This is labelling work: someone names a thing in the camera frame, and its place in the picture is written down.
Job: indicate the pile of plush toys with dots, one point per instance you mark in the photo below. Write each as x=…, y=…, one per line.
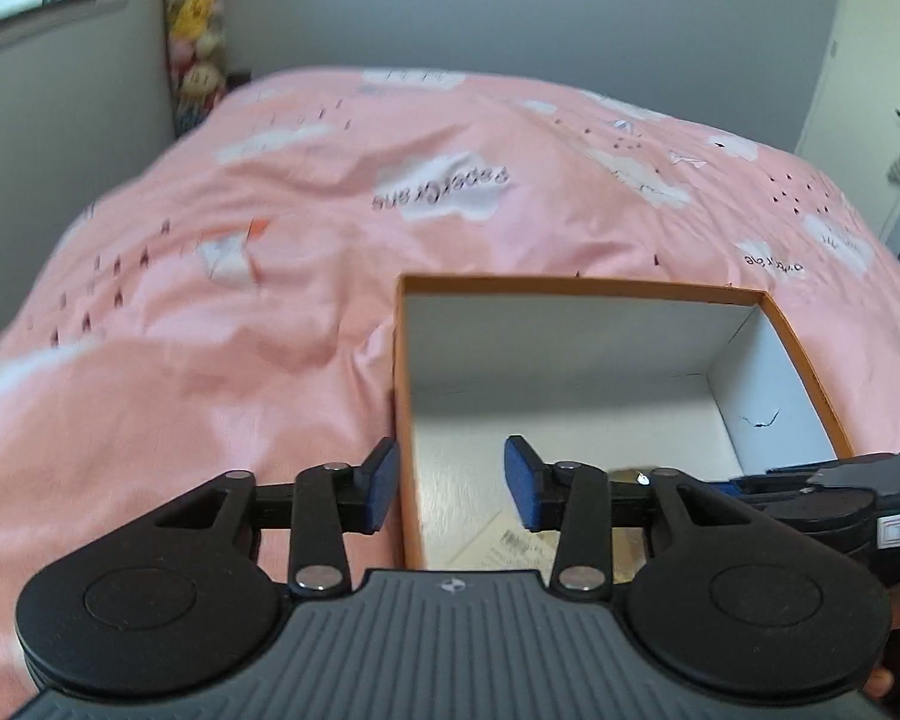
x=195, y=37

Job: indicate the white door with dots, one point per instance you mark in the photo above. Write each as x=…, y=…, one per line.
x=877, y=52

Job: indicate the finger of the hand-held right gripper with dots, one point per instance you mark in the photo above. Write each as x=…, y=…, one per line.
x=817, y=514
x=847, y=474

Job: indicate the white paper label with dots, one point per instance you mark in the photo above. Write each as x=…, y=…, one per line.
x=502, y=544

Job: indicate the orange cardboard box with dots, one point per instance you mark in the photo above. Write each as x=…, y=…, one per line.
x=570, y=360

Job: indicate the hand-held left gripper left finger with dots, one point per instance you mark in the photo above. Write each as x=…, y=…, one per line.
x=379, y=484

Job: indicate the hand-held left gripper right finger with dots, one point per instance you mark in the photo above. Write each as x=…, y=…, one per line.
x=520, y=480

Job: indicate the pink printed blanket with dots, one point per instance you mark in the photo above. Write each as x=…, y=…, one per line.
x=270, y=277

